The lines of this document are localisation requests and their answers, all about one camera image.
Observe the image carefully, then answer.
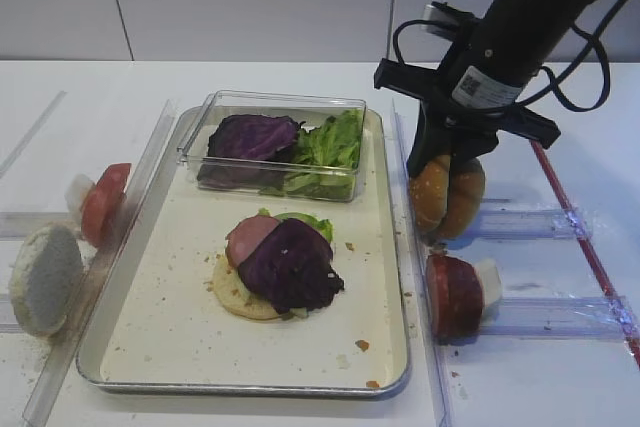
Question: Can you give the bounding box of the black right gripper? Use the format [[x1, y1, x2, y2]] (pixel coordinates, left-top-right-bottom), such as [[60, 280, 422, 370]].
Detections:
[[373, 21, 559, 177]]

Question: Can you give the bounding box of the sesame top bun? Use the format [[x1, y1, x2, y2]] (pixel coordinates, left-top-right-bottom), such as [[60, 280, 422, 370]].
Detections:
[[409, 154, 451, 232]]

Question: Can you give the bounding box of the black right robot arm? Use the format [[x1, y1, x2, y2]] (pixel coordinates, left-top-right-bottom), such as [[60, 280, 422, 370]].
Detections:
[[374, 0, 628, 178]]

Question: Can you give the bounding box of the green lettuce in container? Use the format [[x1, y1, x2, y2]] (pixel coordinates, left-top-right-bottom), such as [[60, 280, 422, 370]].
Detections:
[[292, 109, 362, 169]]

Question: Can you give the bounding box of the green lettuce on burger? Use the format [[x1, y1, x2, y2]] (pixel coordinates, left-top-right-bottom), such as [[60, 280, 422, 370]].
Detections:
[[258, 208, 334, 244]]

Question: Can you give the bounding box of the red meat slices stack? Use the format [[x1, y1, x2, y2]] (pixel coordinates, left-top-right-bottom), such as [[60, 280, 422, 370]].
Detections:
[[426, 254, 484, 342]]

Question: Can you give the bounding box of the tomato slices stack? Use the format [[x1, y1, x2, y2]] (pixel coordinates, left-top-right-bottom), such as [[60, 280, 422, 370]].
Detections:
[[81, 163, 132, 248]]

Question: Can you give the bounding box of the white bread bun slice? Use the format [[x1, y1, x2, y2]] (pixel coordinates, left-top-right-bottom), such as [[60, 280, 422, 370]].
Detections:
[[9, 223, 84, 337]]

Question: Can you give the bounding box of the plain brown bun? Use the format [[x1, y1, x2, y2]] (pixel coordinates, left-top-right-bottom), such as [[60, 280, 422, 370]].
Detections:
[[435, 158, 486, 240]]

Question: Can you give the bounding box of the right rear clear track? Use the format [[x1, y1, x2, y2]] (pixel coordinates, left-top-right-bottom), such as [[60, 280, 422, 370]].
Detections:
[[464, 202, 593, 240]]

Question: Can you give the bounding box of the clear track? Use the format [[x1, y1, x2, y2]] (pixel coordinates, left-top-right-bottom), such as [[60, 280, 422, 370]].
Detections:
[[479, 297, 639, 341], [464, 202, 593, 240], [1, 212, 76, 240]]

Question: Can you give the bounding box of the right front white pusher block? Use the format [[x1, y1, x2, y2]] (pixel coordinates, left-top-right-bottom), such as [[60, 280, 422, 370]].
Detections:
[[473, 258, 503, 309]]

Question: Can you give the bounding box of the white pusher block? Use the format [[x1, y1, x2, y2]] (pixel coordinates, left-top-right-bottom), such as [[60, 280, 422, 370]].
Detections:
[[64, 174, 95, 224], [473, 258, 503, 309]]

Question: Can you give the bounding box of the clear plastic container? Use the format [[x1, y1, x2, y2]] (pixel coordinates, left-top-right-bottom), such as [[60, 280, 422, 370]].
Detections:
[[178, 90, 367, 202]]

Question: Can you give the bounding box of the purple cabbage on burger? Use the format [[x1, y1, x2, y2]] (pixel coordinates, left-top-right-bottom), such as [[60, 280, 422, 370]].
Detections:
[[237, 218, 344, 314]]

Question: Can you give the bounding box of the purple cabbage leaf in container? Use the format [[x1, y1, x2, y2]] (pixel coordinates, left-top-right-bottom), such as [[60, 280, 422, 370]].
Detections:
[[207, 114, 301, 162]]

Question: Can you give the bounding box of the right front clear track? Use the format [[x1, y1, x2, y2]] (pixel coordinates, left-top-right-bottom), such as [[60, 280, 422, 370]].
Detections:
[[479, 297, 639, 341]]

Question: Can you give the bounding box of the pink ham slice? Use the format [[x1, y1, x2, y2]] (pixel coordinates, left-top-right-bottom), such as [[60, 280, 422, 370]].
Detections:
[[225, 214, 280, 268]]

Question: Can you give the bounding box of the bottom bun on tray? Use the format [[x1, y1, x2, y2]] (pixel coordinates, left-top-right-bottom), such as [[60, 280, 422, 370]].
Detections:
[[211, 255, 279, 321]]

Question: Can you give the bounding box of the metal serving tray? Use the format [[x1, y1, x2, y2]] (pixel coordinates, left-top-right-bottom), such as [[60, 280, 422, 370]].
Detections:
[[76, 110, 410, 398]]

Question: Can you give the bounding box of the left rear white pusher block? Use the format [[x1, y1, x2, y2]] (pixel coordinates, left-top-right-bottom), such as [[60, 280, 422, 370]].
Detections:
[[64, 174, 95, 224]]

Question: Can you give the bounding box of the left rear clear track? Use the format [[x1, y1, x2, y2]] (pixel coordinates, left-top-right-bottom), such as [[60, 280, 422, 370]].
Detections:
[[1, 212, 76, 240]]

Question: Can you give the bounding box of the red plastic rail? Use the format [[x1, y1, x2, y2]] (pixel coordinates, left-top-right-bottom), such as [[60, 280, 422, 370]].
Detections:
[[530, 141, 639, 365]]

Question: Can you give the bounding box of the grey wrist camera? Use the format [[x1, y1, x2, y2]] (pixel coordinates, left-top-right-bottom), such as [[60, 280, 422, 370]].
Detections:
[[423, 1, 476, 41]]

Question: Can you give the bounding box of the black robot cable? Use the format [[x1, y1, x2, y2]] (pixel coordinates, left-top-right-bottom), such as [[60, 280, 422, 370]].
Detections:
[[391, 0, 636, 113]]

